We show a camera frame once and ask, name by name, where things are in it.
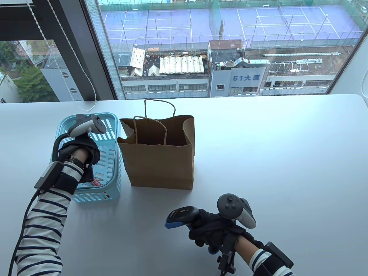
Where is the person's right hand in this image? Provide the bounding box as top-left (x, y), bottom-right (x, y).
top-left (188, 209), bottom-right (260, 254)

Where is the person's left hand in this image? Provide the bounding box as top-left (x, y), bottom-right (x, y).
top-left (57, 137), bottom-right (101, 184)

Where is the black and blue barcode scanner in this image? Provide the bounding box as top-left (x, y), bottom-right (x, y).
top-left (165, 206), bottom-right (219, 255)

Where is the person's left forearm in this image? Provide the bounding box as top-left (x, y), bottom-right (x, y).
top-left (14, 148), bottom-right (87, 276)

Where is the person's right forearm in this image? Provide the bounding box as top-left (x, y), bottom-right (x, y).
top-left (233, 236), bottom-right (296, 276)

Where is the light blue plastic basket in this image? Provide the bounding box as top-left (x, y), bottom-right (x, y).
top-left (51, 113), bottom-right (124, 203)

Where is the grey right hand controller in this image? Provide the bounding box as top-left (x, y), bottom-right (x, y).
top-left (217, 193), bottom-right (256, 229)

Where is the white left hand controller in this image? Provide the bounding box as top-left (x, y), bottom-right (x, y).
top-left (67, 114), bottom-right (107, 138)

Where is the brown paper bag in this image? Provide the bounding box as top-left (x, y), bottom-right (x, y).
top-left (116, 99), bottom-right (196, 190)

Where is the black controller mount bracket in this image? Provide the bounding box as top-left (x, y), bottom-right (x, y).
top-left (217, 230), bottom-right (239, 274)

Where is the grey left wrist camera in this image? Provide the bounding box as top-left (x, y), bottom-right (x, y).
top-left (34, 161), bottom-right (62, 191)

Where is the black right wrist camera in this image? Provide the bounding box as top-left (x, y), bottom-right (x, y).
top-left (253, 241), bottom-right (294, 276)

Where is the black camera cable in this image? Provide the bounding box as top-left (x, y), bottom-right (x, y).
top-left (8, 190), bottom-right (41, 276)

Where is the white blind cord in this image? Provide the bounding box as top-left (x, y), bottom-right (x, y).
top-left (25, 0), bottom-right (97, 111)
top-left (361, 68), bottom-right (368, 101)

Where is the dark window frame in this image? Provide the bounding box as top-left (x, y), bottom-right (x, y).
top-left (0, 0), bottom-right (126, 101)

